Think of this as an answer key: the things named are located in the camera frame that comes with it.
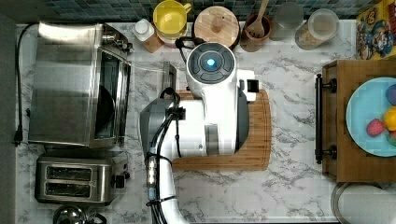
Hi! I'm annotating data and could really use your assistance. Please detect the glass oven door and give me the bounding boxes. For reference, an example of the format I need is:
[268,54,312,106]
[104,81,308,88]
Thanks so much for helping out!
[131,62,177,94]

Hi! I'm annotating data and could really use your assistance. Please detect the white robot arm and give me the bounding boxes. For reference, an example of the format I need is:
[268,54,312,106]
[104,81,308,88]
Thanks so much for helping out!
[139,42,252,224]

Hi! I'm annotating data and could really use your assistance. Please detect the stainless steel toaster oven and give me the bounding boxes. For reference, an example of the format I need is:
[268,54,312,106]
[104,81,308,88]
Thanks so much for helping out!
[28,22,133,148]

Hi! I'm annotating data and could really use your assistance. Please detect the bamboo cutting board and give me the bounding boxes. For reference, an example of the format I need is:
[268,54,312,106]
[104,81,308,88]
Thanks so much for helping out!
[173,90,272,171]

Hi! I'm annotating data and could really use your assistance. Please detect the brown utensil crock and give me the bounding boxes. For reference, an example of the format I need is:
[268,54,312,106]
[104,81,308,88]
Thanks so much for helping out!
[239,14,273,52]

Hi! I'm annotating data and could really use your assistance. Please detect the round wooden lid jar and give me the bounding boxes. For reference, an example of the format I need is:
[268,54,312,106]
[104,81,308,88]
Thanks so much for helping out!
[191,6,240,49]

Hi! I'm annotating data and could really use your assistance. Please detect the yellow plastic cup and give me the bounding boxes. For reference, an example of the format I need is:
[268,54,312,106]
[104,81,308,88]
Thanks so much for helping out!
[153,0,192,40]

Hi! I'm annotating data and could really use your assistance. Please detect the white cap spice bottle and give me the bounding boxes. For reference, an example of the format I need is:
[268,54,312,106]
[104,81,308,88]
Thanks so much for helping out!
[133,19,163,53]

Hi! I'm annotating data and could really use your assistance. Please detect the wooden spoon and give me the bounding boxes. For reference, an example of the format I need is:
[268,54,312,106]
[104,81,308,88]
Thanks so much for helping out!
[247,0,269,38]

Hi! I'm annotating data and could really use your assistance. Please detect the clear empty glass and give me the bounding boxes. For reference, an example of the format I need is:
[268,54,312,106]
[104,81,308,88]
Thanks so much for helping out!
[270,2,304,41]

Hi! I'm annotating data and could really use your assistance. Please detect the stainless steel two-slot toaster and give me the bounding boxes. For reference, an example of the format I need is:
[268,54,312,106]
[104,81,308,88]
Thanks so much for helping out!
[35,153,130,206]

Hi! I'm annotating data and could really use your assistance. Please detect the clear cereal storage jar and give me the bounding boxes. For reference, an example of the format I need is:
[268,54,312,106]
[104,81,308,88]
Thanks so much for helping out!
[295,8,339,50]

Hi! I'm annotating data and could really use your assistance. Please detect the shiny metal kettle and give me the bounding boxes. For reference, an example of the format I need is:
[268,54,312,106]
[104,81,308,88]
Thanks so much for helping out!
[52,205,107,224]

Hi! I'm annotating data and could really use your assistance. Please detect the light blue plate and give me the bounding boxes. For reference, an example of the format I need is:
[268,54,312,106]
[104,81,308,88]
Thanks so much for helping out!
[346,77,396,158]

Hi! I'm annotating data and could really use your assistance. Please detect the red toy strawberry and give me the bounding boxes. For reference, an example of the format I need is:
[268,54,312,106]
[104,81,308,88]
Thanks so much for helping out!
[366,119,386,136]

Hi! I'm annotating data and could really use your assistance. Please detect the round metal sink rim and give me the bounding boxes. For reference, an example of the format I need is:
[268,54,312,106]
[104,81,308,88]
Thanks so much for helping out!
[331,183,396,224]

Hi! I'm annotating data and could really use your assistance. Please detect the yellow toy fruit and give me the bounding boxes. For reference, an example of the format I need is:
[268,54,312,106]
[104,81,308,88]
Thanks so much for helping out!
[383,106,396,132]

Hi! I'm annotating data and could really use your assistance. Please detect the purple toy fruit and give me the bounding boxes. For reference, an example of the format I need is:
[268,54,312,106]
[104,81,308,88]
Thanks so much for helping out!
[386,84,396,105]

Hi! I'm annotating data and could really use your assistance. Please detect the green toy fruit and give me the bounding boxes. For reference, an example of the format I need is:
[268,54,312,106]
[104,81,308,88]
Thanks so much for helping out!
[388,131,396,146]

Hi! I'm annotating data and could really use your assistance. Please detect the colourful cereal box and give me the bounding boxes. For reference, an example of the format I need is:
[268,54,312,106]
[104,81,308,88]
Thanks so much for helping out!
[356,0,396,60]

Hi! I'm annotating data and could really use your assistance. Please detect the wooden tray with handle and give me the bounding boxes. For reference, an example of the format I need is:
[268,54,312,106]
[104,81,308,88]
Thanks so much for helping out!
[315,60,395,183]

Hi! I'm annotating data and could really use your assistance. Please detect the black oven power cord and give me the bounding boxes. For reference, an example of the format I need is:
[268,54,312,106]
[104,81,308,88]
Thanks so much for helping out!
[12,22,38,147]

